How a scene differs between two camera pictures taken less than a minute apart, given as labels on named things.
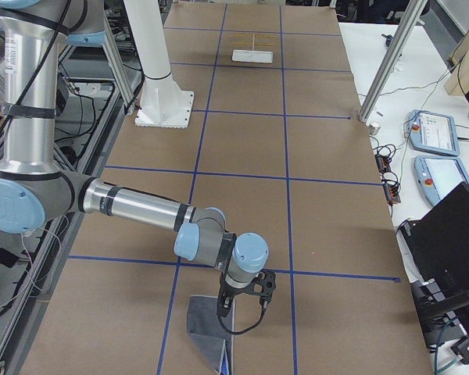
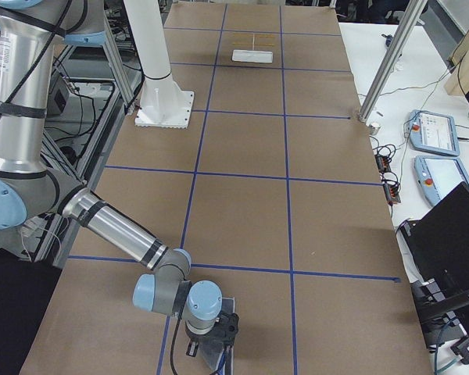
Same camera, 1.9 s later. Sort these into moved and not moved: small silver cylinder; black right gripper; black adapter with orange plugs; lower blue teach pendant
Moved: black right gripper
Not moved: black adapter with orange plugs; lower blue teach pendant; small silver cylinder
